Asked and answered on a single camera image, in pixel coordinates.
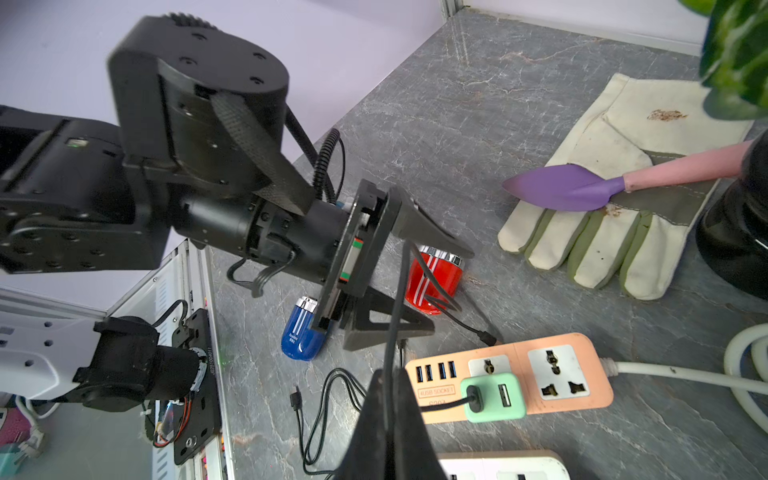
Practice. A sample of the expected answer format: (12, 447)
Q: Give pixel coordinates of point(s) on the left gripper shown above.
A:
(363, 312)

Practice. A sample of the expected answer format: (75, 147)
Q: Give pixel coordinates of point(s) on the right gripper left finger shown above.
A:
(370, 453)

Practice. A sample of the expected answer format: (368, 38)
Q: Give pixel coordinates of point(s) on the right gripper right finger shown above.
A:
(415, 457)

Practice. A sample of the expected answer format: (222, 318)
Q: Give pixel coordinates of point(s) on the green USB charger cube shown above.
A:
(496, 397)

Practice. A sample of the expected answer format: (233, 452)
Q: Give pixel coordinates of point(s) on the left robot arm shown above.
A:
(205, 145)

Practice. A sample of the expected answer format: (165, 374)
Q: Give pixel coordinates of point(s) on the blue electric shaver upper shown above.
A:
(299, 341)

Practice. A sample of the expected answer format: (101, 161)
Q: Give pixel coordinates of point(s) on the white power strip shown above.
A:
(513, 465)

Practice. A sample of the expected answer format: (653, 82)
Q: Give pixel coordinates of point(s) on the orange power strip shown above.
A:
(547, 375)

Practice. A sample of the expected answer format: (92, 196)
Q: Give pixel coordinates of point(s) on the purple pink garden trowel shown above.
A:
(574, 188)

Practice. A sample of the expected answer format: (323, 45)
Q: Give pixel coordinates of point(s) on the white gardening glove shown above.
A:
(638, 236)

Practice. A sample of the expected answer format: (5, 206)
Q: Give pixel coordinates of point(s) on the potted green plant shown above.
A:
(732, 234)

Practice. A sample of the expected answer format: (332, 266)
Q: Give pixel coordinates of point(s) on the black USB cable spare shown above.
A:
(311, 444)

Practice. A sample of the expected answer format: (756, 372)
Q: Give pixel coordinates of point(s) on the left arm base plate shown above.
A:
(185, 426)

